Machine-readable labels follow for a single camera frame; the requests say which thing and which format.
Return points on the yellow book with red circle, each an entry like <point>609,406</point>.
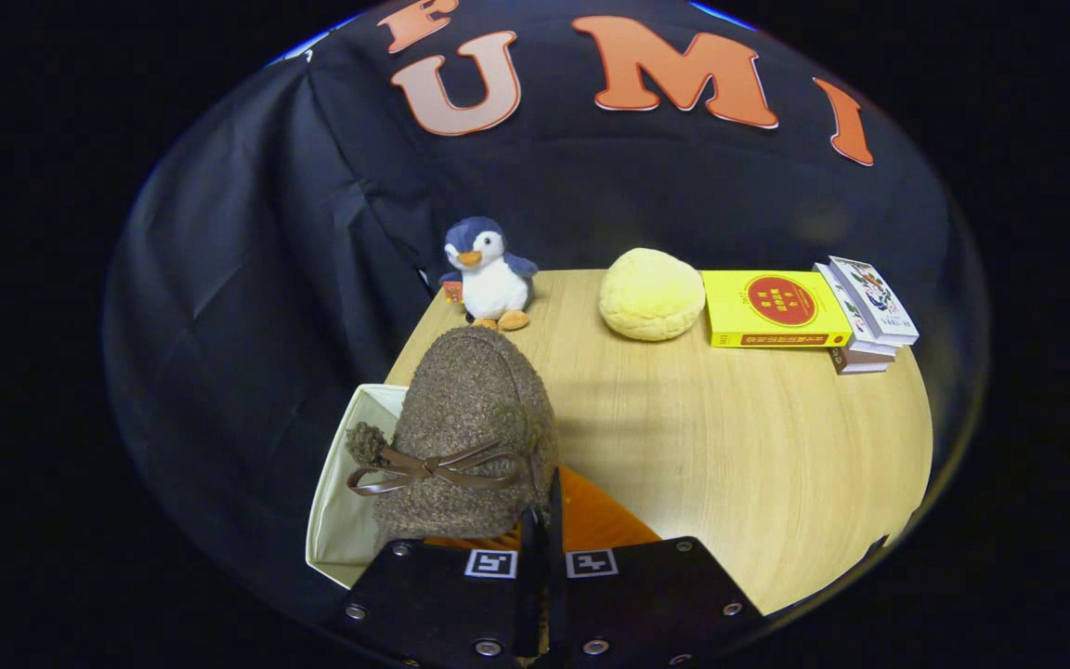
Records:
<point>772,311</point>

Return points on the black backdrop cloth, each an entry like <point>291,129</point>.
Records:
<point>266,279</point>

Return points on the white book with dark spine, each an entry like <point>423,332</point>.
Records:
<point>860,362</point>

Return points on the brown fuzzy shoe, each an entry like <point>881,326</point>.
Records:
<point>475,400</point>

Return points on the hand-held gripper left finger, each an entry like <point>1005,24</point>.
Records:
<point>442,604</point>

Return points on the penguin plush toy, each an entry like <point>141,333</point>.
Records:
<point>495,283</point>

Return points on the beige fabric storage box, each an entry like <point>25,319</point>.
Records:
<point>345,520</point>

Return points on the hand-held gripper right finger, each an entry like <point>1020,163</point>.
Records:
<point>646,604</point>

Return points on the white book with floral cover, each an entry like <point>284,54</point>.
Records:
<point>879,297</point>

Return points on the yellow plush bun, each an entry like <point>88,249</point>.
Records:
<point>651,295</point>

